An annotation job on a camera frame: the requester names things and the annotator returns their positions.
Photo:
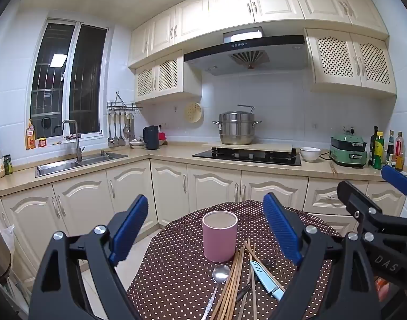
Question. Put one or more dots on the metal skimmer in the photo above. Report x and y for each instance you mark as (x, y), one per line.
(127, 130)

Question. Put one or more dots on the red container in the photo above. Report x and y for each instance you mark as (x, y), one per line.
(162, 137)

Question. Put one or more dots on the cream upper wall cabinets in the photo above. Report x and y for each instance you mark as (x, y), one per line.
(230, 6)

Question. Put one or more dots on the dark glass oil bottle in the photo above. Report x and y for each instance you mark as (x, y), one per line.
(373, 146)

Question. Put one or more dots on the white bowl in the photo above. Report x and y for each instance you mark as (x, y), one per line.
(310, 155)

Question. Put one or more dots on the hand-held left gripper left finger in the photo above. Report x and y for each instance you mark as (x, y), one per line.
(130, 230)

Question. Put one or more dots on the white framed window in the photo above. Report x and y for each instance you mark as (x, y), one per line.
(86, 80)

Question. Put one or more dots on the cream lattice-door wall cabinet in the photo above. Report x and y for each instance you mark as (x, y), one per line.
(353, 63)
(166, 76)

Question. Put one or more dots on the black kettle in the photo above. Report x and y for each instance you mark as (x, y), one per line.
(151, 138)

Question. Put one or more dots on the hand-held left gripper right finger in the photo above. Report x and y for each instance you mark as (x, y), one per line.
(280, 226)

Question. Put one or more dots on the black glass gas stove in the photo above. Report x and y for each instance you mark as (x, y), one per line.
(250, 158)

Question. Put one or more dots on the white dish stack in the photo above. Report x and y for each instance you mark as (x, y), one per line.
(137, 144)

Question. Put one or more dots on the stainless steel steamer pot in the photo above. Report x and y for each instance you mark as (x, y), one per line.
(236, 128)

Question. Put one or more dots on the green electric cooker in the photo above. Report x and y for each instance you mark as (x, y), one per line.
(348, 150)

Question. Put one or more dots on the brown polka dot tablecloth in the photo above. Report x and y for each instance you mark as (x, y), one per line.
(176, 273)

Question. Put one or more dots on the dark plastic spoon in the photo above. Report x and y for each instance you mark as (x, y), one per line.
(267, 263)

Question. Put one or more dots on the cream base cabinets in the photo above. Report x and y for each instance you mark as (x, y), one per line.
(86, 200)

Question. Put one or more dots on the wooden cutting board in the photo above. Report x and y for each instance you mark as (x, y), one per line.
(273, 147)

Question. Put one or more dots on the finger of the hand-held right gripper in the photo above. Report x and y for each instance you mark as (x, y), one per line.
(366, 213)
(395, 178)

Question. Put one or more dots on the metal spoon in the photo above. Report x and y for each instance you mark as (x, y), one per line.
(221, 273)

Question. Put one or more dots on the metal wall utensil rack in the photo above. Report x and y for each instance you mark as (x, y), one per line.
(123, 106)

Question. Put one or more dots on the small green jar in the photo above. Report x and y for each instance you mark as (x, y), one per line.
(7, 165)

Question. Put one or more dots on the green bottle yellow cap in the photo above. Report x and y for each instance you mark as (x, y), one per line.
(378, 153)

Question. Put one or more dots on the light blue knife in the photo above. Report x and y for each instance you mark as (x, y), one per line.
(265, 278)

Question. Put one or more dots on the bundle of wooden chopsticks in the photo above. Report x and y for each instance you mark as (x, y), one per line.
(231, 283)

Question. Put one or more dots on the metal spatula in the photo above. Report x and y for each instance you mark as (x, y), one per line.
(121, 140)

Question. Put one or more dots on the red sauce bottle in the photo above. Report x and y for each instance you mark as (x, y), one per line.
(400, 155)

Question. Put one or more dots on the white plastic bag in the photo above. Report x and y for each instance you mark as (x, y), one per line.
(9, 238)

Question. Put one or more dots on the metal faucet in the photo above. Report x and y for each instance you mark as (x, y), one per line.
(77, 140)

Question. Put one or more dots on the orange bottle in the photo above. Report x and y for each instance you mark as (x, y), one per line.
(31, 136)

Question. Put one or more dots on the dark sauce bottle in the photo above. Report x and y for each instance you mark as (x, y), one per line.
(390, 146)

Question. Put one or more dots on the grey range hood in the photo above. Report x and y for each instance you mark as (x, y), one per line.
(223, 58)

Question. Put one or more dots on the pink cup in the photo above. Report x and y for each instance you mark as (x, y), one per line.
(220, 243)

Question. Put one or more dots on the round perforated steamer plate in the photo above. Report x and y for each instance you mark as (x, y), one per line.
(193, 112)

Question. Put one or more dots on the stainless steel sink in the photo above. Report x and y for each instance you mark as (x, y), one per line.
(66, 166)

